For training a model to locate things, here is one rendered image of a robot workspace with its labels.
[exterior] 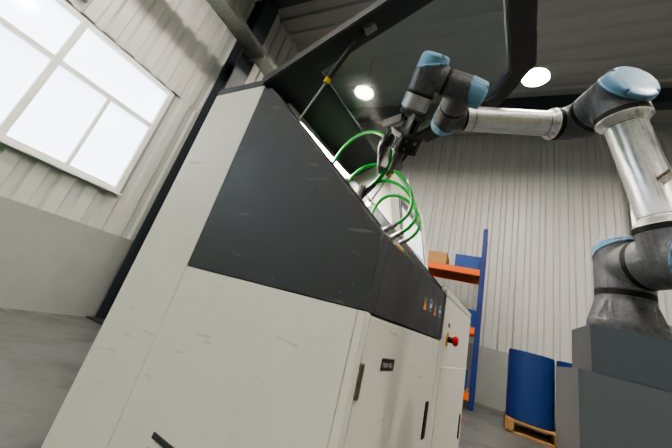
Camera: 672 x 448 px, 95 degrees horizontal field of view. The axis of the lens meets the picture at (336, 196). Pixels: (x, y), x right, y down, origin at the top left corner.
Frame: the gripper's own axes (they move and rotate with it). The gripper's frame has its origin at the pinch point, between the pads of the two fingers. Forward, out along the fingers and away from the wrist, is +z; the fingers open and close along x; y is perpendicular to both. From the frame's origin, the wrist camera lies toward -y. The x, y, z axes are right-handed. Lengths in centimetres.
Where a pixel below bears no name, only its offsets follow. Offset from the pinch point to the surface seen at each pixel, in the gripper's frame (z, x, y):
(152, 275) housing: 49, -61, 0
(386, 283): 11.8, -10.8, 37.9
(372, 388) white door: 28, -13, 50
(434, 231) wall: 279, 463, -446
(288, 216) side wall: 12.4, -29.6, 15.2
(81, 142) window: 157, -197, -321
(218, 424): 45, -40, 46
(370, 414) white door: 32, -12, 53
